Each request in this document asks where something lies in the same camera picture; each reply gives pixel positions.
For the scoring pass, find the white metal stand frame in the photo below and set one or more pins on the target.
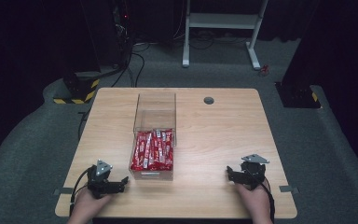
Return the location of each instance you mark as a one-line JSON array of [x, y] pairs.
[[222, 21]]

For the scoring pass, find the tall clear plastic box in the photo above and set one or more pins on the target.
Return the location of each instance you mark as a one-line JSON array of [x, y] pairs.
[[155, 113]]

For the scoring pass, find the pile of red snack packets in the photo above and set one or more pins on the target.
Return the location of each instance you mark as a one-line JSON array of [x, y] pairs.
[[154, 151]]

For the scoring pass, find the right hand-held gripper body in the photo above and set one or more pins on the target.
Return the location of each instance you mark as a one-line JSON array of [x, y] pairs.
[[253, 174]]

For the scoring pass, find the person's left hand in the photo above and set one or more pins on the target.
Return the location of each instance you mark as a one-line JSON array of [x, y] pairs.
[[88, 205]]

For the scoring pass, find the black yellow striped stand base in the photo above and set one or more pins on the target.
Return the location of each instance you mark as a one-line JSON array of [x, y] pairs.
[[79, 88]]

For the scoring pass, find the low clear plastic box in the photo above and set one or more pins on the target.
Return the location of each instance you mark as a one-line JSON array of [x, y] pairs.
[[150, 174]]

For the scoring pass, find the grey table edge bracket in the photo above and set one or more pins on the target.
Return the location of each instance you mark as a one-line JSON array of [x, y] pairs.
[[62, 191], [289, 188]]

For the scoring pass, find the small red floor object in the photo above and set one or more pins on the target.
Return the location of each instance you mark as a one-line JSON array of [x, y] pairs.
[[264, 70]]

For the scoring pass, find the dark equipment rack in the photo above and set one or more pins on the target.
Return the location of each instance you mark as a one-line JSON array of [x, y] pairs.
[[122, 28]]

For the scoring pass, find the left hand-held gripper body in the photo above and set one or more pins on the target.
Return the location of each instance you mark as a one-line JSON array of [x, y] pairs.
[[101, 183]]

